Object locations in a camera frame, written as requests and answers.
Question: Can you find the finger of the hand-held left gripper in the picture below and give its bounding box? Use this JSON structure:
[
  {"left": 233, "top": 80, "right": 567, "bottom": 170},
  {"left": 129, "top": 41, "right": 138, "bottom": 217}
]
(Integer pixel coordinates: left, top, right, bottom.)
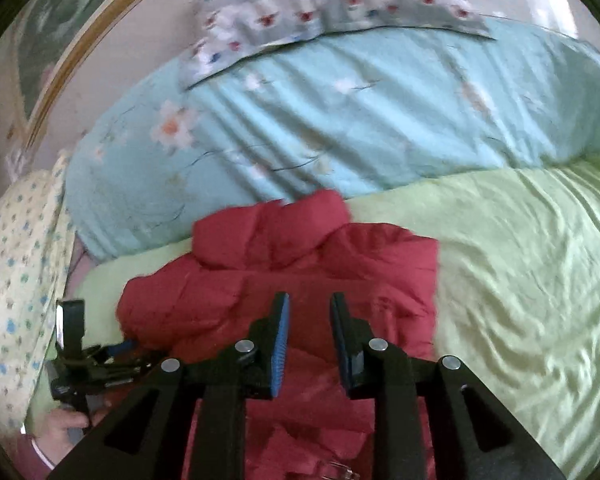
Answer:
[
  {"left": 99, "top": 340, "right": 140, "bottom": 358},
  {"left": 97, "top": 352, "right": 163, "bottom": 386}
]

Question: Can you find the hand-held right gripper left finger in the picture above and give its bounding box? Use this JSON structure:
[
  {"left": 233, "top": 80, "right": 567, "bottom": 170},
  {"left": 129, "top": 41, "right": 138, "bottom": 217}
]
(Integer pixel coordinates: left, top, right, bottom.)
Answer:
[{"left": 45, "top": 291, "right": 292, "bottom": 480}]

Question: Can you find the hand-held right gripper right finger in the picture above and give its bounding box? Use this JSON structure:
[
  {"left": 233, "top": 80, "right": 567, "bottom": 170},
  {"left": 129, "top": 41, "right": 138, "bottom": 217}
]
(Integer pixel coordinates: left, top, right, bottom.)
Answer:
[{"left": 329, "top": 291, "right": 568, "bottom": 480}]

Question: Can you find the red quilted jacket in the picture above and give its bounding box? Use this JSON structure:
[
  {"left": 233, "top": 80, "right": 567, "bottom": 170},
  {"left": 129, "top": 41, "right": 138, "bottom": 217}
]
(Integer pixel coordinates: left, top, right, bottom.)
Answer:
[{"left": 116, "top": 189, "right": 441, "bottom": 480}]

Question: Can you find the person's left forearm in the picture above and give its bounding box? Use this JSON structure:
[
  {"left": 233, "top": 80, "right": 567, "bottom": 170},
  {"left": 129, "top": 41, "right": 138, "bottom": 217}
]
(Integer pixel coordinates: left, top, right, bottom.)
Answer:
[{"left": 14, "top": 432, "right": 58, "bottom": 478}]

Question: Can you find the person's left hand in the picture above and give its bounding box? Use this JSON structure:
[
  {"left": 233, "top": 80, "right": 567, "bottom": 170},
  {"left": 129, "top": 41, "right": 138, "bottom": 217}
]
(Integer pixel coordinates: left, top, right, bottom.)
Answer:
[{"left": 42, "top": 399, "right": 115, "bottom": 463}]

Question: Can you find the pink mattress cover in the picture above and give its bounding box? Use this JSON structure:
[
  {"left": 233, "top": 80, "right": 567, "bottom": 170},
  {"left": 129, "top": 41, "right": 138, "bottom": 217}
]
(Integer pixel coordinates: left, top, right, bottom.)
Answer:
[{"left": 66, "top": 239, "right": 108, "bottom": 288}]

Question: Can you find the yellow animal print quilt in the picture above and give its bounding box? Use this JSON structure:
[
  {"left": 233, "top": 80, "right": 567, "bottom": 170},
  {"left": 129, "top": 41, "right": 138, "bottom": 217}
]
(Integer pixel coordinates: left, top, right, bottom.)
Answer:
[{"left": 0, "top": 154, "right": 79, "bottom": 432}]

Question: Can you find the light green bed sheet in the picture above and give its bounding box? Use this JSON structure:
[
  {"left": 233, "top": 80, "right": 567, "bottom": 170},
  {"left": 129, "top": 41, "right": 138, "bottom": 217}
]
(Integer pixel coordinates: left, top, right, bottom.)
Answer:
[{"left": 30, "top": 155, "right": 600, "bottom": 480}]

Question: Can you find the teal floral quilt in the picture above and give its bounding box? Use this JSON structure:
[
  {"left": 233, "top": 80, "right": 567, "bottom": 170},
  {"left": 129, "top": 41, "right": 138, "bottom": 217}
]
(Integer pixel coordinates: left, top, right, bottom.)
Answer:
[{"left": 65, "top": 15, "right": 600, "bottom": 262}]

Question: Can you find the grey bear-print pillow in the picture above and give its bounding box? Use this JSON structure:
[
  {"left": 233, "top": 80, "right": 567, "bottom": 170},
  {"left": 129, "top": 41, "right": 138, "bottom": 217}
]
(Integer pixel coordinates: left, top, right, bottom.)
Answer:
[{"left": 180, "top": 0, "right": 497, "bottom": 92}]

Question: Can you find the gold framed wall picture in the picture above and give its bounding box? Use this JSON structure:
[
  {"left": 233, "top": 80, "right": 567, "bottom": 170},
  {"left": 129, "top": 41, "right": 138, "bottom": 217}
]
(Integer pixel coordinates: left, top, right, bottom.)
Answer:
[{"left": 14, "top": 0, "right": 193, "bottom": 147}]

